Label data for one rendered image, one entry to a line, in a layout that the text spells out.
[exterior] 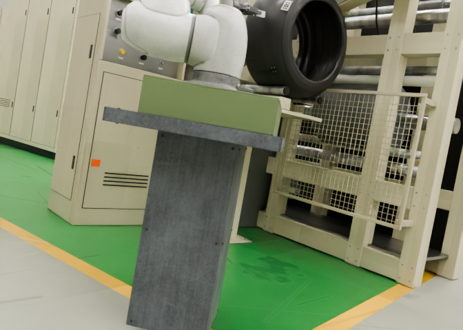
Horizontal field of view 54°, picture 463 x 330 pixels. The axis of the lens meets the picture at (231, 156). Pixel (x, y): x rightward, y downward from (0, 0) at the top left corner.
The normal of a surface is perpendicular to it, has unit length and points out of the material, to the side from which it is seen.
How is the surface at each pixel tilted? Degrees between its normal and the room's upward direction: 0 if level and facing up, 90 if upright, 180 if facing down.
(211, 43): 91
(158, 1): 72
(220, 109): 90
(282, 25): 89
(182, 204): 90
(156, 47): 131
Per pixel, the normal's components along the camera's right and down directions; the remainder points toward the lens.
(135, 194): 0.65, 0.15
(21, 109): -0.60, -0.07
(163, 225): -0.13, 0.03
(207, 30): 0.10, -0.04
